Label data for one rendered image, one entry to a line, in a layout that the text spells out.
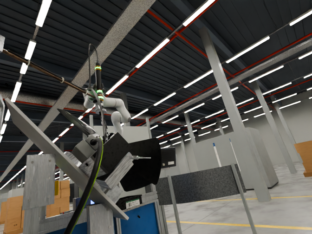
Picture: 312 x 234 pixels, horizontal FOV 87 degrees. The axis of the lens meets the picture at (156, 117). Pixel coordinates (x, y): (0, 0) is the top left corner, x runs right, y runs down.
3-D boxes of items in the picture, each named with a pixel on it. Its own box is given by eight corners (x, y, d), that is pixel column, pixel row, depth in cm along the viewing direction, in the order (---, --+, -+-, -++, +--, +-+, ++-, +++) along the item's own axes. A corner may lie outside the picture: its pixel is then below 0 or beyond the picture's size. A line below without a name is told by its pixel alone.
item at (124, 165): (112, 190, 60) (104, 181, 59) (100, 187, 66) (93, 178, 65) (133, 164, 69) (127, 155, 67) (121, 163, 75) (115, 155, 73)
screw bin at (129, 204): (117, 213, 101) (116, 201, 103) (102, 214, 111) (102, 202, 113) (143, 204, 117) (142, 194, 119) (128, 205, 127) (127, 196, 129)
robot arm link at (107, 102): (111, 89, 160) (85, 85, 133) (117, 104, 158) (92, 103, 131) (105, 94, 164) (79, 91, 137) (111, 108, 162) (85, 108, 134)
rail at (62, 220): (29, 238, 95) (30, 222, 97) (29, 237, 98) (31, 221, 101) (158, 200, 145) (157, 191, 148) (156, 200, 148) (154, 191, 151)
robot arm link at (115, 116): (114, 159, 175) (103, 155, 182) (121, 157, 186) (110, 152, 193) (121, 113, 168) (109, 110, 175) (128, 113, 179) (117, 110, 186)
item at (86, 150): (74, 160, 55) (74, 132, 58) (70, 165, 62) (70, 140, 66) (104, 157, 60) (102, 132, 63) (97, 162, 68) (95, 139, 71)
